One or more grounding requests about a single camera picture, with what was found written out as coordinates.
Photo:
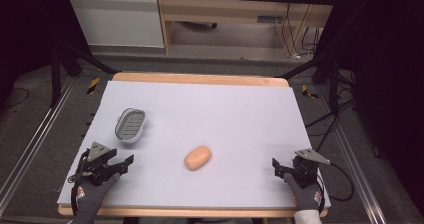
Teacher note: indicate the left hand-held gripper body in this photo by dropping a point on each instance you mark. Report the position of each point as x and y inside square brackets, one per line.
[96, 165]

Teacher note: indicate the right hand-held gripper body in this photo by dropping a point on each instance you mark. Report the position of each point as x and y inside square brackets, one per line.
[305, 169]

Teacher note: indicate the grey soap dish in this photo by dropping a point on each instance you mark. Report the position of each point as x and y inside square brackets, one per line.
[130, 125]

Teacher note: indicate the person's right hand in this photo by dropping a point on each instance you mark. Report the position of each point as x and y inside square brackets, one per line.
[305, 195]

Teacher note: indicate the yellow black floor tape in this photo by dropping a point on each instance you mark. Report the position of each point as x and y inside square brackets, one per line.
[308, 92]
[93, 85]

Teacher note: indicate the white table mat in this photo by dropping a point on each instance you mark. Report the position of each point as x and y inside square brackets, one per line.
[216, 117]

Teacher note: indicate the black metal stand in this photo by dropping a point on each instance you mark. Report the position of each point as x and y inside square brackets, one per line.
[328, 67]
[63, 64]

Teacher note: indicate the black curtain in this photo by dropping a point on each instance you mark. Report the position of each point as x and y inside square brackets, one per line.
[383, 70]
[30, 27]

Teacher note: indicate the white cabinet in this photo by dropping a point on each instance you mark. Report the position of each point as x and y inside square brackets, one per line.
[120, 17]

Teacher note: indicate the wooden desk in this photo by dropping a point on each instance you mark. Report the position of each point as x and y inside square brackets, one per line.
[233, 7]

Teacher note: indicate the aluminium floor rail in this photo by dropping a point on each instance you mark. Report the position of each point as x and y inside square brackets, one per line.
[358, 170]
[31, 140]

